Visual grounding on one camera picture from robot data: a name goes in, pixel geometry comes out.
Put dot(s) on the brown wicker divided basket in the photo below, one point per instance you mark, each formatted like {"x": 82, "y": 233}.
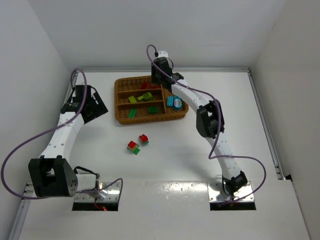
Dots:
{"x": 137, "y": 101}

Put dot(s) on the red green legos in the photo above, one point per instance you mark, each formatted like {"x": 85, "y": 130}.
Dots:
{"x": 133, "y": 147}

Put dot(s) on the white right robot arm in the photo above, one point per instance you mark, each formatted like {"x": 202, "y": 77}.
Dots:
{"x": 209, "y": 121}

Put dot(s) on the red long lego brick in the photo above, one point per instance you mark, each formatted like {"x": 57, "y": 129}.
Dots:
{"x": 143, "y": 139}

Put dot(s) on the teal printed lego brick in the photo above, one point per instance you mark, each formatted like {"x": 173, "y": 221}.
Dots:
{"x": 177, "y": 103}

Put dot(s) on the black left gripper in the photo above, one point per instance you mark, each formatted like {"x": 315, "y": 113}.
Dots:
{"x": 99, "y": 107}

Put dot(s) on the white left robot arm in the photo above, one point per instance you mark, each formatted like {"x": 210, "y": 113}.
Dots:
{"x": 51, "y": 173}

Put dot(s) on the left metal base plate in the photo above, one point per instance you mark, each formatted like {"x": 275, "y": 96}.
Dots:
{"x": 108, "y": 194}

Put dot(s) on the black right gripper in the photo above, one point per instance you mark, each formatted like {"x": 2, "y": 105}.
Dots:
{"x": 157, "y": 76}

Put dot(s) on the teal long lego brick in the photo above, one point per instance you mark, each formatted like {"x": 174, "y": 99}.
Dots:
{"x": 170, "y": 101}

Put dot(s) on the red flower printed lego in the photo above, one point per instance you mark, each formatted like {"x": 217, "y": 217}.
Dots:
{"x": 144, "y": 85}

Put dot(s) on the dark green square lego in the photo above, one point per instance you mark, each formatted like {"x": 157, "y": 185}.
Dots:
{"x": 153, "y": 110}

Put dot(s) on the dark green long lego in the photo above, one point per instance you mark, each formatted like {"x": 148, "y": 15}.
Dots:
{"x": 132, "y": 113}

